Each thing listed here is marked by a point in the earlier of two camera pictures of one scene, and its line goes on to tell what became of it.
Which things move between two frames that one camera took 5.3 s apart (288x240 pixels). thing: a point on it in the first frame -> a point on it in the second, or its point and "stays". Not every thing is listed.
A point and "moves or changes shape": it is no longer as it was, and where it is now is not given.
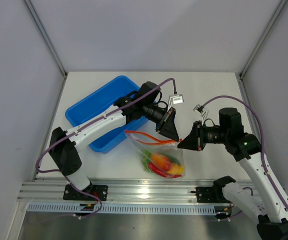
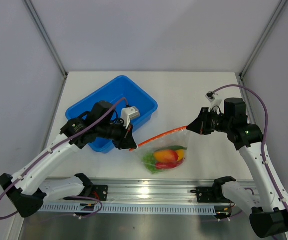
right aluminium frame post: [283, 3] stays
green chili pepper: [172, 159] -> [176, 148]
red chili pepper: [152, 167] -> [165, 165]
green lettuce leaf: [146, 156] moves or changes shape
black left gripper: [166, 127] -> [125, 140]
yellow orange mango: [176, 169] -> [181, 154]
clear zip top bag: [161, 158] moves or changes shape
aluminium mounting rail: [119, 191] stays
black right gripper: [195, 140] -> [200, 125]
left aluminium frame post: [46, 36] stays
